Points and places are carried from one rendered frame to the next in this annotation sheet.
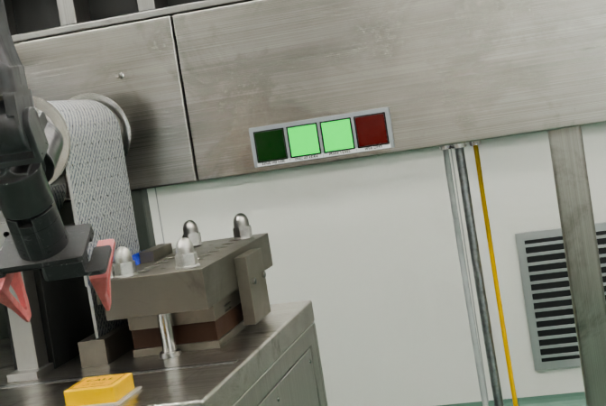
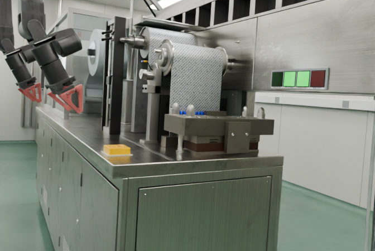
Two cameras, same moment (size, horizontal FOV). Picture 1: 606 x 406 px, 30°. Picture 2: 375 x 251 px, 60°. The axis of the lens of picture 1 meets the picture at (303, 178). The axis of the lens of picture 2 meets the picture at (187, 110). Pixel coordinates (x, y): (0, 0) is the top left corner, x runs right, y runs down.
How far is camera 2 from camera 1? 1.12 m
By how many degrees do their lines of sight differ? 48
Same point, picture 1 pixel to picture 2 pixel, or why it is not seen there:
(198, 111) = (258, 59)
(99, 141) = (202, 63)
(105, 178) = (201, 78)
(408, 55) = (344, 40)
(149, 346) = not seen: hidden behind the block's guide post
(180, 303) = (178, 130)
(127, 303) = (168, 125)
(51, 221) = (49, 69)
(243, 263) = (227, 125)
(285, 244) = not seen: outside the picture
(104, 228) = (191, 97)
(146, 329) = not seen: hidden behind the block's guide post
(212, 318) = (195, 142)
